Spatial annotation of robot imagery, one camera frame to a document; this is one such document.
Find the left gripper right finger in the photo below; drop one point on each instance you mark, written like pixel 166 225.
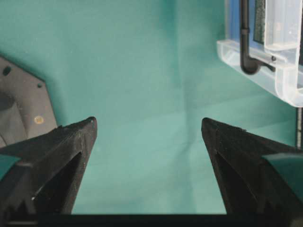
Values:
pixel 255 175

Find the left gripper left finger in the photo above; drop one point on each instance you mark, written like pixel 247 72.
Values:
pixel 47 171

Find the clear plastic storage case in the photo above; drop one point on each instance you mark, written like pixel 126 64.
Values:
pixel 277 65

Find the green table cloth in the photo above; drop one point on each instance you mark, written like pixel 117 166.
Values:
pixel 149 72

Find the blue liner sheet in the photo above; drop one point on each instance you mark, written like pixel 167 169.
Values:
pixel 256 21

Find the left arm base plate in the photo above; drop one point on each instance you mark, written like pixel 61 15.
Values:
pixel 25 106

